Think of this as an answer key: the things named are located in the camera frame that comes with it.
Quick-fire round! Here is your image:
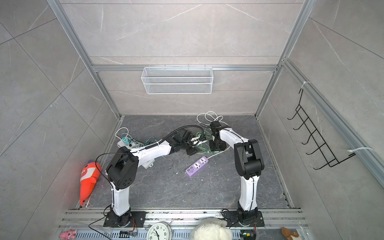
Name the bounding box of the green charger and cable bundle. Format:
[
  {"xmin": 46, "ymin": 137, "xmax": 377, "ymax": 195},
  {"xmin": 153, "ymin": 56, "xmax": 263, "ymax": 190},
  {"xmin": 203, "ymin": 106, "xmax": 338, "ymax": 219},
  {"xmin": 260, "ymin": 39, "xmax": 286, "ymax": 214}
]
[{"xmin": 191, "ymin": 127, "xmax": 214, "ymax": 154}]

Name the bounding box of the red toy vacuum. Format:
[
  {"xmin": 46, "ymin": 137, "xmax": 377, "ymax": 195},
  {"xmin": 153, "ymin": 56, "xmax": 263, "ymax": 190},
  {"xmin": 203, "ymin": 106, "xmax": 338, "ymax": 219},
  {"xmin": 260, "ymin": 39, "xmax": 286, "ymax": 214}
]
[{"xmin": 79, "ymin": 161, "xmax": 101, "ymax": 207}]

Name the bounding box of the purple small power strip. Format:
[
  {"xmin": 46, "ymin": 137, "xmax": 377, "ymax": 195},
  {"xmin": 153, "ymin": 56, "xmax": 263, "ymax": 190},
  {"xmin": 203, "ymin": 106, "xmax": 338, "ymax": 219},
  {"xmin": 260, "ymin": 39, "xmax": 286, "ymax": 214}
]
[{"xmin": 185, "ymin": 157, "xmax": 209, "ymax": 178}]

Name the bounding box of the teal charger cable bundle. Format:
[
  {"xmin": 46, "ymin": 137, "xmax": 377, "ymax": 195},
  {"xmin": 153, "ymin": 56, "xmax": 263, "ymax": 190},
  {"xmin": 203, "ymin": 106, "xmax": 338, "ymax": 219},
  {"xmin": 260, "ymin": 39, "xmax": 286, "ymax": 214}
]
[{"xmin": 131, "ymin": 136, "xmax": 163, "ymax": 148}]

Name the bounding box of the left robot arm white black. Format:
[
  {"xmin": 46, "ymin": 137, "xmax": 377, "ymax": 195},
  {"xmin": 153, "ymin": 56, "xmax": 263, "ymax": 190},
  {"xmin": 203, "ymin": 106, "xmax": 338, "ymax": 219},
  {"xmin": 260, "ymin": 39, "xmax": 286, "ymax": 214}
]
[{"xmin": 105, "ymin": 125, "xmax": 207, "ymax": 226}]

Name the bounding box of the pink toy pig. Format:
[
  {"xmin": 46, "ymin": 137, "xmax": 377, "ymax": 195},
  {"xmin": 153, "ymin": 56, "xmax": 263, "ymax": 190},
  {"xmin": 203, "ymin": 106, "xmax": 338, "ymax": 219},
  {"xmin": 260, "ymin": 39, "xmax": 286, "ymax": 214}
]
[{"xmin": 59, "ymin": 230, "xmax": 78, "ymax": 240}]

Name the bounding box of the brown plush toy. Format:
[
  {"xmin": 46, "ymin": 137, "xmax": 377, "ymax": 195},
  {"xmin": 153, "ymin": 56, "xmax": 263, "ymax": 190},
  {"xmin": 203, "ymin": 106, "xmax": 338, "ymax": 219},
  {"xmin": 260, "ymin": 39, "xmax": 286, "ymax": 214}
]
[{"xmin": 281, "ymin": 227, "xmax": 303, "ymax": 240}]

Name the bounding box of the white analog clock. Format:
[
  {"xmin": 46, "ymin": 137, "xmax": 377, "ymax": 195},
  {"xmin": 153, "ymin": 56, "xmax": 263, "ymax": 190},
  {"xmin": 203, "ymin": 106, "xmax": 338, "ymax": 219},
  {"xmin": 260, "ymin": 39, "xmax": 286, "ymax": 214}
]
[{"xmin": 147, "ymin": 222, "xmax": 172, "ymax": 240}]

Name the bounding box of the white multicolour power strip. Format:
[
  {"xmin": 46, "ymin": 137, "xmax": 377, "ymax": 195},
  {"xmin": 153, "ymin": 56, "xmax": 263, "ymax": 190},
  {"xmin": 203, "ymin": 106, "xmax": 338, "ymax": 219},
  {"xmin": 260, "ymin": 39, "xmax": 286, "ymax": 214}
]
[{"xmin": 117, "ymin": 140, "xmax": 155, "ymax": 169}]

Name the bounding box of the white cable of purple strip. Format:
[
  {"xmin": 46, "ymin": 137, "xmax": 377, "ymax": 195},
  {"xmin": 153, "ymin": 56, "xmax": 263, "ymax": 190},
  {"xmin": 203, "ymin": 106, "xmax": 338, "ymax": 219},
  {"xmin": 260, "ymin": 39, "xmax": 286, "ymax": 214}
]
[{"xmin": 196, "ymin": 110, "xmax": 232, "ymax": 160}]

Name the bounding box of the black wire hook rack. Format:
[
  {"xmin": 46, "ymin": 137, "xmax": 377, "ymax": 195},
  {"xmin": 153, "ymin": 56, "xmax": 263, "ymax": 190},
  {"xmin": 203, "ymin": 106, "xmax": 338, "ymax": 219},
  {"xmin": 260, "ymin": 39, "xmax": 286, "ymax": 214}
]
[{"xmin": 287, "ymin": 89, "xmax": 356, "ymax": 170}]

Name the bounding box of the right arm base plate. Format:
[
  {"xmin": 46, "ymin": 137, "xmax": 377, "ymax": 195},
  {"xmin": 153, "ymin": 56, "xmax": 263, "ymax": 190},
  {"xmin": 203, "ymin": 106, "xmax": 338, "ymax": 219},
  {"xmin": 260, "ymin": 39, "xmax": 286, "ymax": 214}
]
[{"xmin": 221, "ymin": 208, "xmax": 265, "ymax": 228}]

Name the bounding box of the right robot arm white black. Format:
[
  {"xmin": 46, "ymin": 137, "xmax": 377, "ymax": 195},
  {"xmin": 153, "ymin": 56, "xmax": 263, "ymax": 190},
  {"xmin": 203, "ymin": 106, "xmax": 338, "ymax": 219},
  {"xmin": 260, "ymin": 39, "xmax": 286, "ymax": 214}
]
[{"xmin": 209, "ymin": 121, "xmax": 265, "ymax": 225}]

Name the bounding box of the white wire mesh basket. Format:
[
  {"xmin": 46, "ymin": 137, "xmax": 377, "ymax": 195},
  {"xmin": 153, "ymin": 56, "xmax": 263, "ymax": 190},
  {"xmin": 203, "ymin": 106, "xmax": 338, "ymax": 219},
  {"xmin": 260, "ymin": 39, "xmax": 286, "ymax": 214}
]
[{"xmin": 141, "ymin": 67, "xmax": 214, "ymax": 95}]

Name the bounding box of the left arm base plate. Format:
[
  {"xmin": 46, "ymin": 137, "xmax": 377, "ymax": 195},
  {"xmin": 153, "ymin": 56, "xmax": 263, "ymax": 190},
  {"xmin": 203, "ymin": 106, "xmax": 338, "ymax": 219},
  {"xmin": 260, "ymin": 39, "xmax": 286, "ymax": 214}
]
[{"xmin": 103, "ymin": 207, "xmax": 147, "ymax": 228}]

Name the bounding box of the aluminium front rail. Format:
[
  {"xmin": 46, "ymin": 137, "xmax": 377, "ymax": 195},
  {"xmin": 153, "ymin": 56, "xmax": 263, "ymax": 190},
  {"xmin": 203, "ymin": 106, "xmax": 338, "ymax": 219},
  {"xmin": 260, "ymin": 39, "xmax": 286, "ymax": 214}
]
[{"xmin": 53, "ymin": 209, "xmax": 313, "ymax": 240}]

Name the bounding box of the white plush toy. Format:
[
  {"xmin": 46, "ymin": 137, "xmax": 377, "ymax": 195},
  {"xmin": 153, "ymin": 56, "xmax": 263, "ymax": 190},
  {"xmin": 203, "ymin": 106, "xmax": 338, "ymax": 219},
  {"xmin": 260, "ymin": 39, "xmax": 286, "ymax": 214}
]
[{"xmin": 190, "ymin": 218, "xmax": 232, "ymax": 240}]

